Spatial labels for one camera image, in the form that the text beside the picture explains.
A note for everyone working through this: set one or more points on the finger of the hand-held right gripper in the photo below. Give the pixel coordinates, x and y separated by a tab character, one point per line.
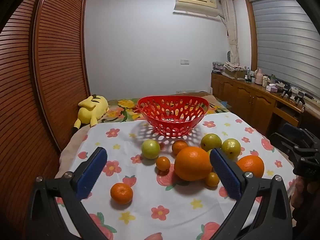
292	129
282	142

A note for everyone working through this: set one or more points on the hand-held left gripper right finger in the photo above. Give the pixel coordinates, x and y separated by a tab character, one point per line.
225	175

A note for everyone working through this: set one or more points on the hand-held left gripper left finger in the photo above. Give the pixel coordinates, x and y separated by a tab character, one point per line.
92	173

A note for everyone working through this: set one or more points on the small tangerine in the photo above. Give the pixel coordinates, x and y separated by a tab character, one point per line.
163	163
212	179

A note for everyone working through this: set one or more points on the green apple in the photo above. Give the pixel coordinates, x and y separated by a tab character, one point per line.
230	148
211	142
150	149

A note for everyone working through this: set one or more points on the large orange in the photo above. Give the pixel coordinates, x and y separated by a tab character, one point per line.
250	166
193	163

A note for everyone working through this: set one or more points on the medium orange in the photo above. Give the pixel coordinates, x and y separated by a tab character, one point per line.
180	147
121	193

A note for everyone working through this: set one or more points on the red perforated plastic basket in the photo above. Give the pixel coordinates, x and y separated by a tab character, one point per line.
140	103

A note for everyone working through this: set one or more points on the person's right hand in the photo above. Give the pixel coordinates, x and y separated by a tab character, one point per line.
300	192

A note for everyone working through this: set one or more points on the black tabletop gadget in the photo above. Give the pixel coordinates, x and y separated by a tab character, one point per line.
299	98
286	91

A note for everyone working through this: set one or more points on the white tissue box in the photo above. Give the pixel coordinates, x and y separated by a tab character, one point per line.
271	88

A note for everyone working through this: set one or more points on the wooden cabinet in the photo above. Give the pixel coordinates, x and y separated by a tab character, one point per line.
250	100

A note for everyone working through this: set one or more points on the pink kettle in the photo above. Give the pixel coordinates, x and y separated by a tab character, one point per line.
258	76

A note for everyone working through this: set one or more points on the yellow plush toy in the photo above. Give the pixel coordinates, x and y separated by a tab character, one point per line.
92	110

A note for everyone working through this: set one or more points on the white floral tablecloth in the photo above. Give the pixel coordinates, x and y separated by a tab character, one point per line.
150	205

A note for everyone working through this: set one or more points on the floral blanket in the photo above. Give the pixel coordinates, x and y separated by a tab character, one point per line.
125	105

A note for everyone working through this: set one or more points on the cardboard box with cloth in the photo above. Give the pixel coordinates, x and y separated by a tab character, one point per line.
235	70

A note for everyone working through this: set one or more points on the grey window blind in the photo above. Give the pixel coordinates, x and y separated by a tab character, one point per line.
282	42

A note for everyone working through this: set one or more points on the clear storage box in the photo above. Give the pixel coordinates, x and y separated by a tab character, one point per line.
218	67

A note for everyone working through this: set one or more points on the wooden louvred wardrobe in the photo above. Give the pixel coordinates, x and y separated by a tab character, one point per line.
50	67

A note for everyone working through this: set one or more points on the cream curtain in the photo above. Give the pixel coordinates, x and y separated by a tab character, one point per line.
232	30

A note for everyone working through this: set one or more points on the white air conditioner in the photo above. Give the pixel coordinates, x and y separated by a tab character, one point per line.
195	5

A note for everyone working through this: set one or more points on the white wall switch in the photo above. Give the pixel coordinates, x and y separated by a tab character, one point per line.
184	61

